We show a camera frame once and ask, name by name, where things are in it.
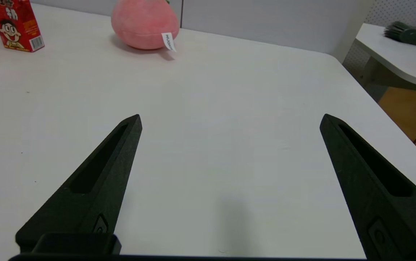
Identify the dark green brush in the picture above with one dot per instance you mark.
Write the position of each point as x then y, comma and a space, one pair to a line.
409, 34

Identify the red milk carton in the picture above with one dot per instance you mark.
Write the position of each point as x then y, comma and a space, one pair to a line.
16, 27

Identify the white side table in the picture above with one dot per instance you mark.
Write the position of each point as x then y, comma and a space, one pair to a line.
400, 59

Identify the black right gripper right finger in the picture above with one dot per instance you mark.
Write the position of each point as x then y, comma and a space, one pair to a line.
374, 195

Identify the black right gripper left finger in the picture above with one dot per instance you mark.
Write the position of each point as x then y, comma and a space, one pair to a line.
103, 188

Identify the pink plush peach toy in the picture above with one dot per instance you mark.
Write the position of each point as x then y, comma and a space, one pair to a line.
142, 23

